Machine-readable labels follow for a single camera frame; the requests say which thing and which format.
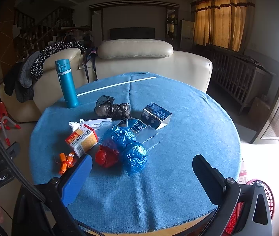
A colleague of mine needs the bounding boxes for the white thin stick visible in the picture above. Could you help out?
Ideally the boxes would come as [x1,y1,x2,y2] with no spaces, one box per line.
[77,76,156,97]

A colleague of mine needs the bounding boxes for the black television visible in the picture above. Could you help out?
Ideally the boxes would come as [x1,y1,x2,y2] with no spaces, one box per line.
[109,27,155,40]

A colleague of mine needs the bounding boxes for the dark clothes pile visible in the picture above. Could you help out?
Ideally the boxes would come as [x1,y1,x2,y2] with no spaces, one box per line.
[3,51,40,103]

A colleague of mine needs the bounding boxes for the red white toy stand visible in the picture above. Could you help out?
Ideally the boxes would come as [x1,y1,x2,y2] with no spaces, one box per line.
[0,102,21,146]

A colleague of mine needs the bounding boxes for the orange white medicine box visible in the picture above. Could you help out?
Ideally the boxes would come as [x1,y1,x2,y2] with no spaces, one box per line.
[65,124,98,158]

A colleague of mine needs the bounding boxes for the black cable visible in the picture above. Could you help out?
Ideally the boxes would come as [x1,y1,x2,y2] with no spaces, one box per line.
[0,113,106,236]

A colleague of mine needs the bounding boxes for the blue foil packet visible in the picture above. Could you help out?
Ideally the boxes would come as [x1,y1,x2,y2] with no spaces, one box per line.
[118,117,147,134]

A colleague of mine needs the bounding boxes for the white baby crib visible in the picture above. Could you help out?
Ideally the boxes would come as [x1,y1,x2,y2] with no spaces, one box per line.
[204,44,272,113]

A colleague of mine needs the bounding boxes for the red plastic bag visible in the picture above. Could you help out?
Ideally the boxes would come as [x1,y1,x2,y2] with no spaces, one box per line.
[95,145,119,168]

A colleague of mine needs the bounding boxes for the red mesh trash basket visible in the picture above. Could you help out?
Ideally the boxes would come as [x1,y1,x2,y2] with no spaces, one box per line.
[223,180,274,235]

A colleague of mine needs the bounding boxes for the blue tablecloth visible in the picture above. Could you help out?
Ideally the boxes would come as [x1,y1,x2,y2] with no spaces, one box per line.
[29,73,241,233]

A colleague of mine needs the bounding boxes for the black floral garment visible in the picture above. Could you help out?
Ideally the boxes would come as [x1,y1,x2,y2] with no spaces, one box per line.
[29,41,87,81]

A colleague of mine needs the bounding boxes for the dark blue product box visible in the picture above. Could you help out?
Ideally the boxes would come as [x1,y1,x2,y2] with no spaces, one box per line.
[140,102,172,130]

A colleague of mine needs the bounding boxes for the white long medicine box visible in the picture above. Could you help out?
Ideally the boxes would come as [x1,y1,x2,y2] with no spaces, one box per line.
[79,118,112,130]

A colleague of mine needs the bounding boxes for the teal thermos bottle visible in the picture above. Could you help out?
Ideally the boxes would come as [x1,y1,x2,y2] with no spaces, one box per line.
[55,59,79,108]

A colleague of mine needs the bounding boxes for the black plastic bag bundle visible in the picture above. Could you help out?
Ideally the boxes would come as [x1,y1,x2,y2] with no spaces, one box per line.
[94,95,130,120]

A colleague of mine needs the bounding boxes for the cream leather sofa right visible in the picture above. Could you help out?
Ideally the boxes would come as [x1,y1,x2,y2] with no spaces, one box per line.
[95,39,213,92]

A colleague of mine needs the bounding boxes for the cardboard box on floor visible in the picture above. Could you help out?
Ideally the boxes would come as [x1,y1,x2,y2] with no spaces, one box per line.
[248,97,270,126]

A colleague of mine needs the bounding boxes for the white small tube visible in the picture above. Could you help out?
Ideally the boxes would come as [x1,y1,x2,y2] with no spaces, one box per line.
[68,122,80,132]

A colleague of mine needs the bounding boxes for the orange curtains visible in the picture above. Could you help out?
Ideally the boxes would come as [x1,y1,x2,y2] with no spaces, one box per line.
[191,0,255,52]

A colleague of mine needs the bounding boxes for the blue plastic bag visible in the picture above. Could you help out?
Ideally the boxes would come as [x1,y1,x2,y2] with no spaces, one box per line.
[101,124,148,176]

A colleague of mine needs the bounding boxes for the clear plastic clamshell tray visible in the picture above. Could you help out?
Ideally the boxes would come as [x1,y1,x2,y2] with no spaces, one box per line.
[98,123,160,151]

